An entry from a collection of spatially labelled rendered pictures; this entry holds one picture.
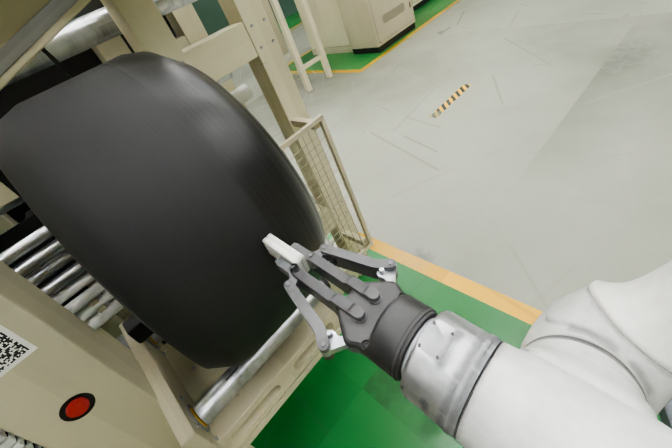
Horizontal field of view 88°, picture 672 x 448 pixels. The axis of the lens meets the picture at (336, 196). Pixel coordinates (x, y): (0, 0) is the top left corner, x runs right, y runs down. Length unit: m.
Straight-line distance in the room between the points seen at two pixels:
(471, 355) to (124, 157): 0.41
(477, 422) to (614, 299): 0.19
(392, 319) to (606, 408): 0.16
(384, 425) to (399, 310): 1.28
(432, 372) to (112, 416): 0.59
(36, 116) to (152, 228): 0.21
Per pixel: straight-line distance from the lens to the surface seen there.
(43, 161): 0.51
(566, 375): 0.33
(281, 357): 0.79
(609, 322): 0.42
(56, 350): 0.68
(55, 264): 1.06
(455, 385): 0.32
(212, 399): 0.76
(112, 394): 0.75
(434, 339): 0.33
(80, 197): 0.47
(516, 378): 0.32
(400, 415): 1.60
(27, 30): 0.97
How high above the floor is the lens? 1.48
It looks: 35 degrees down
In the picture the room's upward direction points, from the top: 23 degrees counter-clockwise
